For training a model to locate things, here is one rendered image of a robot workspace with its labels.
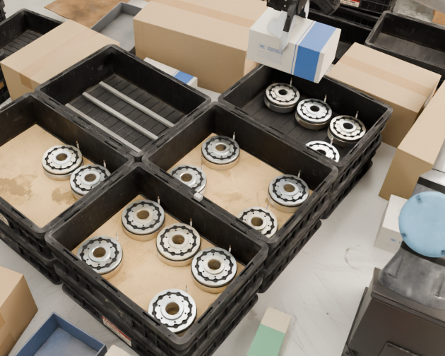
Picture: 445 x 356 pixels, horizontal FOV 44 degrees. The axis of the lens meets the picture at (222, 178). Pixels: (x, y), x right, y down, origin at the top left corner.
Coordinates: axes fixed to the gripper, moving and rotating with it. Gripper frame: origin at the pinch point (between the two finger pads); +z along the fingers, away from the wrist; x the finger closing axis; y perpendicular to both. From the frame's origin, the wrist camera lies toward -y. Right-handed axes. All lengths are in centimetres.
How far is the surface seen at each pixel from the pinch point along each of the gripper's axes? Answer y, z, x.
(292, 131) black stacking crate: -4.4, 28.6, 1.8
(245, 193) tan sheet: -2.9, 28.5, 29.7
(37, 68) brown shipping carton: 73, 25, 19
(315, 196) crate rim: -20.7, 18.6, 30.3
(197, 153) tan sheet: 14.7, 28.3, 23.6
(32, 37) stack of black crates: 140, 72, -42
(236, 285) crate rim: -15, 19, 61
